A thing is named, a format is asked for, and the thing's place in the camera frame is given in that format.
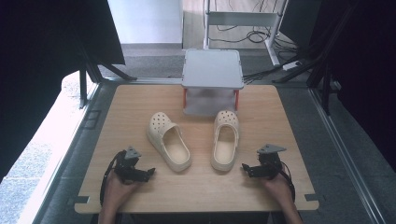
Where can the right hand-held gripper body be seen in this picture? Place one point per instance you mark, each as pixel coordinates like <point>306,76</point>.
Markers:
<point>269,163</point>

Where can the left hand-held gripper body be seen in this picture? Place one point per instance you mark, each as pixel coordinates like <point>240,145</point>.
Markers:
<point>127,166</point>

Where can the cream clog shoe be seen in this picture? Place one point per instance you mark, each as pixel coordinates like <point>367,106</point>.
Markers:
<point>225,144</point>
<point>168,141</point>

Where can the person's left hand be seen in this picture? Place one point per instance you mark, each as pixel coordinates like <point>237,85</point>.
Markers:
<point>117,189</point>

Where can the person's right hand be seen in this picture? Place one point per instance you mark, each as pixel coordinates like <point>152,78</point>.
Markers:
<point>277,190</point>

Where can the black metal stand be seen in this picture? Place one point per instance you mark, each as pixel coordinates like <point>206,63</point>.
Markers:
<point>325,87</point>
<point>82,90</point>

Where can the white power strip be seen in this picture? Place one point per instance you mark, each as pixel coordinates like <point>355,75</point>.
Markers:
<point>292,65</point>

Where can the black curtain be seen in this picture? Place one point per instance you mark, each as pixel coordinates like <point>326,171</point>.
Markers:
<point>367,62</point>
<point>40,62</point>

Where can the aluminium frame rail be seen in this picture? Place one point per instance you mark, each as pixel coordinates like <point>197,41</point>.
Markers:
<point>73,140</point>
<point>345,155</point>

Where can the white metal stand frame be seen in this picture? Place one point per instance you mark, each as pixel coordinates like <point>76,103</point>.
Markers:
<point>243,18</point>

